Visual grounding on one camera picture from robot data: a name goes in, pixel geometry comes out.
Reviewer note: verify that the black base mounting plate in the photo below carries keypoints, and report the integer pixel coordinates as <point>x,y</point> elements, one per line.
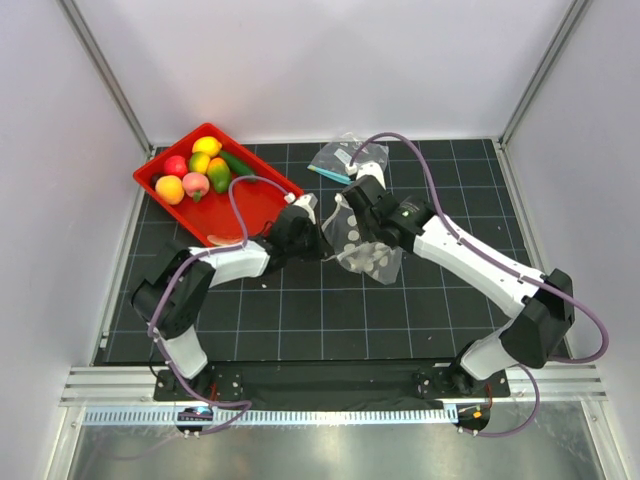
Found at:
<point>341,385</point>

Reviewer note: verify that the white-spotted clear zip bag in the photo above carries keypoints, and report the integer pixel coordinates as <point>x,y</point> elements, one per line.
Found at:
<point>355,254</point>

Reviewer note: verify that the slotted cable duct strip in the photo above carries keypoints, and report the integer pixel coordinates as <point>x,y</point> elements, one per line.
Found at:
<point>182,416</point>

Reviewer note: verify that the pink toy peach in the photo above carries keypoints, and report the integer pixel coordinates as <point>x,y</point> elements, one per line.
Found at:
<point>195,185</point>

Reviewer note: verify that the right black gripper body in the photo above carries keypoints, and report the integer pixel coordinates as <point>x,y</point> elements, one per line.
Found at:
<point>366,228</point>

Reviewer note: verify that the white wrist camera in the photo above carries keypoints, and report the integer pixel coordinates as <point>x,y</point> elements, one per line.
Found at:
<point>306,202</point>
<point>368,169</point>

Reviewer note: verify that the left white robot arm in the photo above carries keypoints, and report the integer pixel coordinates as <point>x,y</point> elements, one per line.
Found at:
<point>171,293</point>

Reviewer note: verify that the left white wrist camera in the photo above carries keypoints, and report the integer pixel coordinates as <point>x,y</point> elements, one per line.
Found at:
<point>306,202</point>

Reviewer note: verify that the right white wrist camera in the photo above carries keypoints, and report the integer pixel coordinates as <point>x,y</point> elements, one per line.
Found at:
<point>368,169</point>

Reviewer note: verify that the toy watermelon slice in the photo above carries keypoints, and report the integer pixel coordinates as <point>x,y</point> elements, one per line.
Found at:
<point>218,241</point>

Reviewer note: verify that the green orange toy mango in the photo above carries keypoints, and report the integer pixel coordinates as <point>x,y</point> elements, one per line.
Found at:
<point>219,175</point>

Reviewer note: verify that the blue-zipper clear zip bag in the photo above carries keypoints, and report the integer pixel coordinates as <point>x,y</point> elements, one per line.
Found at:
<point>334,157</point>

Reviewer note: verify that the green toy cucumber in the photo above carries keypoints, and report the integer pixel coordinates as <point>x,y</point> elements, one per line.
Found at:
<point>237,166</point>

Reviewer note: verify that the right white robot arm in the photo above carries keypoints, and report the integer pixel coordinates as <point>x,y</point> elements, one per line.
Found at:
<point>539,315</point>

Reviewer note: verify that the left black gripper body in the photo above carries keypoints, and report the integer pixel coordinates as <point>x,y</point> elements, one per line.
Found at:
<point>308,246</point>

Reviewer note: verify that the orange toy fruit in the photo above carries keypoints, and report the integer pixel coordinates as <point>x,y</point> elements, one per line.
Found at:
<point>169,188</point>

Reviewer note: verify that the yellow toy lemon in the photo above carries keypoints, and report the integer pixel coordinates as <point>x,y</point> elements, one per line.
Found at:
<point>208,145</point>

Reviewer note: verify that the small yellow-green toy fruit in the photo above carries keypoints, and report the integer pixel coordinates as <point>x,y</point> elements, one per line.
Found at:
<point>199,162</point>

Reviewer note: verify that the red toy apple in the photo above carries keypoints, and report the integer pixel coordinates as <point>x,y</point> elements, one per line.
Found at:
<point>175,165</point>

